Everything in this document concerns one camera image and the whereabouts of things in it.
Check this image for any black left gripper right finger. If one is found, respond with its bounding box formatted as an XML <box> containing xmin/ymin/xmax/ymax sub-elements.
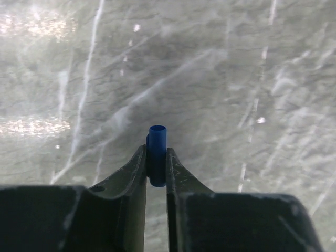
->
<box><xmin>166</xmin><ymin>148</ymin><xmax>323</xmax><ymax>251</ymax></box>

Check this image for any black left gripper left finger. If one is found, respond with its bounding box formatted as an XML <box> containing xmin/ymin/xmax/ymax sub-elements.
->
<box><xmin>1</xmin><ymin>146</ymin><xmax>146</xmax><ymax>251</ymax></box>

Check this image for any blue marker cap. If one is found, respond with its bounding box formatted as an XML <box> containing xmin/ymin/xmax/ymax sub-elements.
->
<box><xmin>146</xmin><ymin>125</ymin><xmax>167</xmax><ymax>187</ymax></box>

